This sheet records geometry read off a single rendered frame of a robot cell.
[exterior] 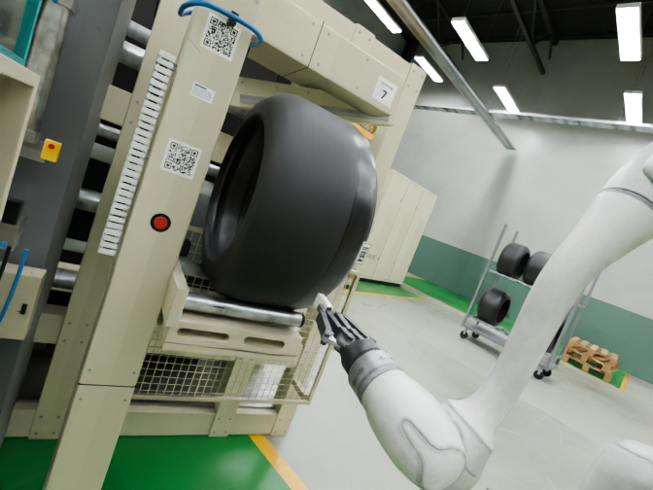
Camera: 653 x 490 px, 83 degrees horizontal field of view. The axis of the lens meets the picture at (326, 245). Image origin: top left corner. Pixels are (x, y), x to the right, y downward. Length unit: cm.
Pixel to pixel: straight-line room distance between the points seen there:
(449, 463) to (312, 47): 119
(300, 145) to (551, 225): 1144
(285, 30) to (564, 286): 105
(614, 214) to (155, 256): 92
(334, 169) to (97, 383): 79
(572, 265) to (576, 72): 1305
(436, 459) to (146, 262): 75
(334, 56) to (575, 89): 1222
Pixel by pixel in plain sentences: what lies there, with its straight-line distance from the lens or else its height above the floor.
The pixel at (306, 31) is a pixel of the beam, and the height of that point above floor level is 173.
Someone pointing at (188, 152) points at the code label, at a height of 124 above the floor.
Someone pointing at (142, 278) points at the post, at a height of 91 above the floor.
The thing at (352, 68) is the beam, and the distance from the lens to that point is 141.
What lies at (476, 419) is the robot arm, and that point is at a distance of 72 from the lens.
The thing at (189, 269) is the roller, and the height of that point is 90.
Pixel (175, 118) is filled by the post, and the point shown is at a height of 130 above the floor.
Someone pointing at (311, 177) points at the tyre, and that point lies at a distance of 83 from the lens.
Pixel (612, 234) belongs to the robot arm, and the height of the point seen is 135.
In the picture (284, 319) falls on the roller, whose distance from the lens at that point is 105.
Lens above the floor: 124
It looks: 6 degrees down
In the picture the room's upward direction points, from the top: 21 degrees clockwise
